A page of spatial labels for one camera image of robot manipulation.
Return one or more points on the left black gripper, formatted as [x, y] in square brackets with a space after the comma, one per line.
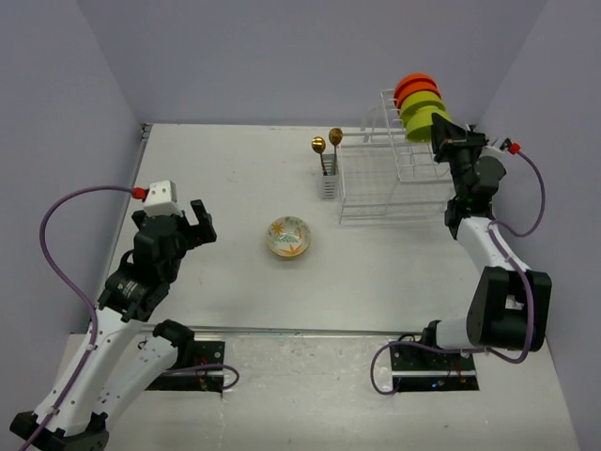
[206, 231]

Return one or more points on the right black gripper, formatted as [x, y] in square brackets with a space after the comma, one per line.
[448, 139]

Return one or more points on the floral white bowl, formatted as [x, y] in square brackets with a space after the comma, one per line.
[289, 234]

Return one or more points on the blue yellow patterned bowl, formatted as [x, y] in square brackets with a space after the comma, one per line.
[284, 256]

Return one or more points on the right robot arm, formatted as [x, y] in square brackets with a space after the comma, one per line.
[509, 309]

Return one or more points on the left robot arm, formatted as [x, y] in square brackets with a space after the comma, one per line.
[89, 397]

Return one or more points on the green bowl front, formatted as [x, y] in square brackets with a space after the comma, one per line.
[418, 129]

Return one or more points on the green bowl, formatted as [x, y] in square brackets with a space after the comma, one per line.
[419, 100]
[406, 117]
[418, 129]

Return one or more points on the green bowl middle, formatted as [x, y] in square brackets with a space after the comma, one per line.
[406, 117]

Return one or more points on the green bowl back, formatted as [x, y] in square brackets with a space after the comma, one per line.
[419, 100]

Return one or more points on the orange bowl front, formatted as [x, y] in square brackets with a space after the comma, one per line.
[402, 92]

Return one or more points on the orange bowl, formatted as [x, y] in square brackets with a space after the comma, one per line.
[402, 92]
[416, 77]

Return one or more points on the orange bowl back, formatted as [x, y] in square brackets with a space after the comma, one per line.
[416, 77]

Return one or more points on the gold spoon right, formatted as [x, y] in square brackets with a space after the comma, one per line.
[335, 138]

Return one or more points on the gold spoon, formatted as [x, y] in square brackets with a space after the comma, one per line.
[335, 138]
[318, 145]

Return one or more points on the gold spoon left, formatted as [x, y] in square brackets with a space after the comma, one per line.
[318, 145]

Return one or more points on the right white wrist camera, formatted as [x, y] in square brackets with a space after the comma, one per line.
[495, 146]

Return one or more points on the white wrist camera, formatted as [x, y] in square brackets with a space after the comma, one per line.
[495, 146]
[161, 199]

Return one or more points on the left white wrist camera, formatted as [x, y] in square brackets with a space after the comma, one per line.
[161, 199]

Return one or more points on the white wire dish rack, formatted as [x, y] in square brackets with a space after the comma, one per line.
[383, 176]

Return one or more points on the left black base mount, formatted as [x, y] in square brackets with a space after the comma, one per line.
[204, 353]

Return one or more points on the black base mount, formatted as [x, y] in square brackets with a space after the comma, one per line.
[422, 371]
[204, 353]

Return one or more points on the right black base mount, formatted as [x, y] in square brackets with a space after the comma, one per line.
[422, 371]

